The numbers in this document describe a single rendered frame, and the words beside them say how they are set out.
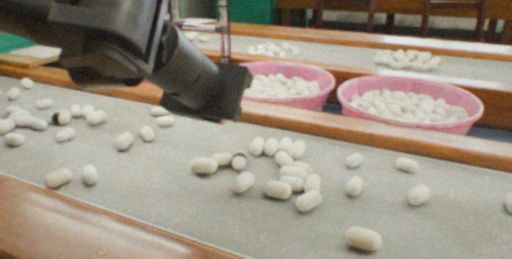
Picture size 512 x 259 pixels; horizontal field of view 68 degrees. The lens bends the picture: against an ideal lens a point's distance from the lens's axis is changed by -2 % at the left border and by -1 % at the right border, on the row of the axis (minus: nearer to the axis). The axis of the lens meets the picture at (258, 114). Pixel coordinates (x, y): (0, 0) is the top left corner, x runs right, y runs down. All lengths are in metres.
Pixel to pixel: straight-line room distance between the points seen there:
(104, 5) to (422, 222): 0.40
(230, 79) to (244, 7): 3.02
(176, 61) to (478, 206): 0.40
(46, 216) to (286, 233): 0.26
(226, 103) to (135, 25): 0.16
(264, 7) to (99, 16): 3.11
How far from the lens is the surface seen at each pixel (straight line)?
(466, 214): 0.54
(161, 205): 0.51
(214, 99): 0.43
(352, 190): 0.51
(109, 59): 0.31
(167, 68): 0.36
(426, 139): 0.64
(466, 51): 1.28
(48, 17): 0.32
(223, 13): 1.01
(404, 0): 3.22
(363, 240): 0.43
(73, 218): 0.47
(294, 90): 0.87
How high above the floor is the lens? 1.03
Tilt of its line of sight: 23 degrees down
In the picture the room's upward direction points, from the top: straight up
